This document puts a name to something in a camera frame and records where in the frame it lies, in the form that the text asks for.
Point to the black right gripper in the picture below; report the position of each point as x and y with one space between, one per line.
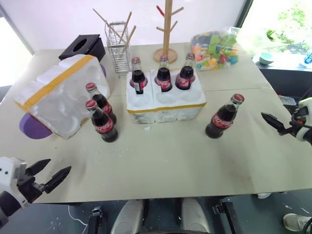
298 119

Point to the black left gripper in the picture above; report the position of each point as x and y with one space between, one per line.
29 186

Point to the glass cola bottle red cap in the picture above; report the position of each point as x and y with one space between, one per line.
103 103
185 78
220 122
104 124
138 78
163 78

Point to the white foam lid yellow tape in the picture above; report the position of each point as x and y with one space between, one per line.
61 97

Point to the white foam bottle tray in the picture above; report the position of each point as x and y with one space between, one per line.
168 107

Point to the black tissue box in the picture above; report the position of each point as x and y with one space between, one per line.
93 45

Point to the dark side counter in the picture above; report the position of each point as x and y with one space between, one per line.
285 78

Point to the teal bowl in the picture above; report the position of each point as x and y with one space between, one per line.
266 59

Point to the blue and white container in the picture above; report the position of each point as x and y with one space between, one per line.
307 59

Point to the white shoe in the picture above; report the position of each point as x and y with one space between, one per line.
264 195

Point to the bag of colourful building blocks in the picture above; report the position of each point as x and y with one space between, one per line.
214 51

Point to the light grey rounded shape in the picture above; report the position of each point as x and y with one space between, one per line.
128 217
193 215

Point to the grey sneaker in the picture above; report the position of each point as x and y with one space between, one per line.
296 222

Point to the wooden mug tree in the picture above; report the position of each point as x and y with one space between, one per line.
167 29

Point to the wooden chopstick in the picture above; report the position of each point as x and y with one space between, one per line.
127 23
107 23
130 37

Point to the small red piece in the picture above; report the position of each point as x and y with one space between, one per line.
160 10

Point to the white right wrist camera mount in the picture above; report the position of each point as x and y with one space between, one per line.
307 103

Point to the black table leg frame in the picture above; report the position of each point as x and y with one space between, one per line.
226 214
95 219

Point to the black window frame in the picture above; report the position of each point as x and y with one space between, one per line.
245 13

